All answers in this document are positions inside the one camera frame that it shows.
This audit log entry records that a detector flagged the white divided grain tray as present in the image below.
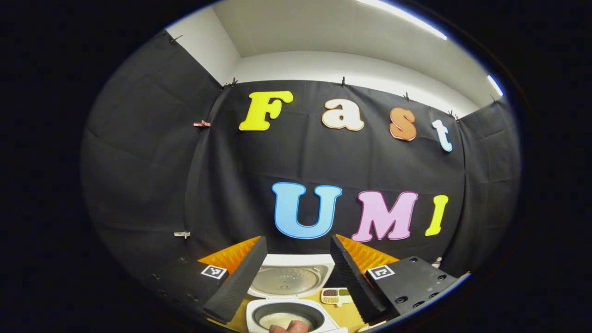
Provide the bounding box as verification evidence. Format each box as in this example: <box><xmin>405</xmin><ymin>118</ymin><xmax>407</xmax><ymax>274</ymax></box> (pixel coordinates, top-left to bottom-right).
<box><xmin>321</xmin><ymin>288</ymin><xmax>354</xmax><ymax>307</ymax></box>

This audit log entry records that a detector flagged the row of black cloth clips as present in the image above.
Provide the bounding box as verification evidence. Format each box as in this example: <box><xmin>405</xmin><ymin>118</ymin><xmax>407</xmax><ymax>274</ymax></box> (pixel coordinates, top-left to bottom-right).
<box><xmin>169</xmin><ymin>35</ymin><xmax>498</xmax><ymax>122</ymax></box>

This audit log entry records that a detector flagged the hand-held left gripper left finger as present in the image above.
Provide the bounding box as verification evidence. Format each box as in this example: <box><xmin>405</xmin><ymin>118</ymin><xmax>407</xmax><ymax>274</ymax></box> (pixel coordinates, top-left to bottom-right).
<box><xmin>148</xmin><ymin>235</ymin><xmax>269</xmax><ymax>325</ymax></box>

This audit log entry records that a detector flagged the white rice cooker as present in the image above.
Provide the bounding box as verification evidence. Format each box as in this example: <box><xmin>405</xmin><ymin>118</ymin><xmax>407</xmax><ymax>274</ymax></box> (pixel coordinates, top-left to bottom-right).
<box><xmin>246</xmin><ymin>253</ymin><xmax>347</xmax><ymax>333</ymax></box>

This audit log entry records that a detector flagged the black backdrop cloth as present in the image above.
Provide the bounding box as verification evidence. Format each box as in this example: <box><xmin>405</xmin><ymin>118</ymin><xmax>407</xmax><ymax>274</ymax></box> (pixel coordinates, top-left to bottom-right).
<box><xmin>81</xmin><ymin>30</ymin><xmax>522</xmax><ymax>287</ymax></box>

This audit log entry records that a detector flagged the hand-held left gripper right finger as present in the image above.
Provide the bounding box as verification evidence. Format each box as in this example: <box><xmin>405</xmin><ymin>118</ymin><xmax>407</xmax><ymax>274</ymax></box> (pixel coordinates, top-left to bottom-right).
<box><xmin>330</xmin><ymin>234</ymin><xmax>470</xmax><ymax>325</ymax></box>

